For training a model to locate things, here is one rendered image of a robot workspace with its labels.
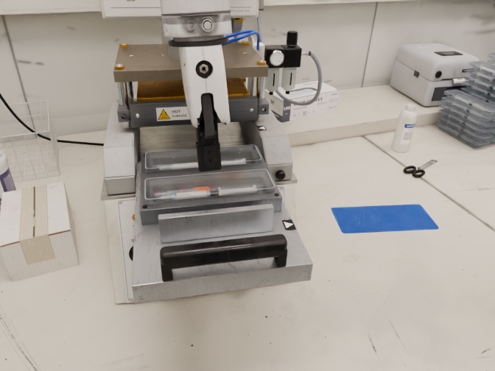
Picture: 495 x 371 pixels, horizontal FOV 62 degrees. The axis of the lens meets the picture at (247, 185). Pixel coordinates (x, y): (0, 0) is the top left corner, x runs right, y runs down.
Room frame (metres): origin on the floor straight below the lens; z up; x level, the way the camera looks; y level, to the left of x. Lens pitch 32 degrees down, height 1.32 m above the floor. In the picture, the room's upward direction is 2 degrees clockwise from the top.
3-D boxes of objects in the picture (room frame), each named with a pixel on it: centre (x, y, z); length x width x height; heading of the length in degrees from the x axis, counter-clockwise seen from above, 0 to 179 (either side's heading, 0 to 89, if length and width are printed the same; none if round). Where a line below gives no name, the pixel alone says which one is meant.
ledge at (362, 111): (1.40, -0.39, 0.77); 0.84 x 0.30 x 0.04; 112
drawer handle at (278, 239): (0.37, 0.02, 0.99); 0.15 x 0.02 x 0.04; 103
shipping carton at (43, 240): (0.65, 0.42, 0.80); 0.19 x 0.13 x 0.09; 22
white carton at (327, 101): (1.32, -0.17, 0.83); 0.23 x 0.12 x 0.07; 121
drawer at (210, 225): (0.50, 0.05, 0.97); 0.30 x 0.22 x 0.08; 13
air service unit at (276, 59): (0.97, -0.07, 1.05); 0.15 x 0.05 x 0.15; 103
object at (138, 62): (0.83, 0.11, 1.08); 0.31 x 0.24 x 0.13; 103
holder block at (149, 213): (0.55, 0.06, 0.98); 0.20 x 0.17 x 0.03; 103
